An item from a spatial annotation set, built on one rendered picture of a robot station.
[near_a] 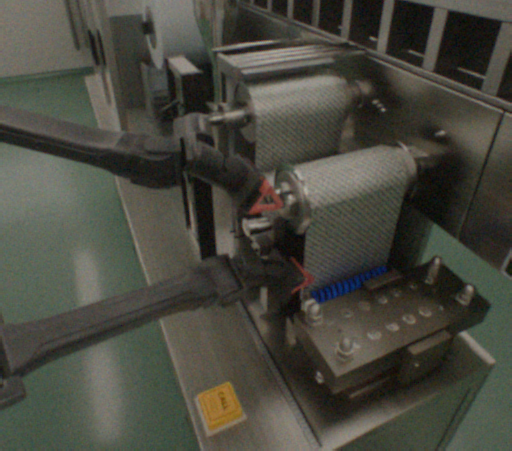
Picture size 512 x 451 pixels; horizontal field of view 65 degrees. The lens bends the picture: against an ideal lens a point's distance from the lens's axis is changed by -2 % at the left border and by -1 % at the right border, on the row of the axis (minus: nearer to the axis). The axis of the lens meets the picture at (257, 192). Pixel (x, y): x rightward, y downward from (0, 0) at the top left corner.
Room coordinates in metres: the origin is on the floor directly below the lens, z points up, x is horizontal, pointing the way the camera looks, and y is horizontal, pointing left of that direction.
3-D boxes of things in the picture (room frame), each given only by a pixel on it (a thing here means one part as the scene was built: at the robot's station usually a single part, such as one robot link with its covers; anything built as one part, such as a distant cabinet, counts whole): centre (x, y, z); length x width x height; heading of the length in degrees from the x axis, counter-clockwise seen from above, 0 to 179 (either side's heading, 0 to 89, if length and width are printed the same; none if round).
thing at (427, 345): (0.49, -0.34, 0.96); 0.10 x 0.03 x 0.11; 115
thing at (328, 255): (0.66, -0.20, 1.10); 0.23 x 0.01 x 0.18; 115
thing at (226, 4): (1.37, 0.13, 1.50); 0.14 x 0.14 x 0.06
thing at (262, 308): (0.68, -0.02, 1.05); 0.06 x 0.05 x 0.31; 115
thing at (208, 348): (1.54, 0.29, 0.88); 2.52 x 0.66 x 0.04; 25
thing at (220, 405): (0.43, 0.08, 0.91); 0.07 x 0.07 x 0.02; 25
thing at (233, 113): (0.89, 0.05, 1.33); 0.06 x 0.06 x 0.06; 25
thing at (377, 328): (0.57, -0.29, 1.00); 0.40 x 0.16 x 0.06; 115
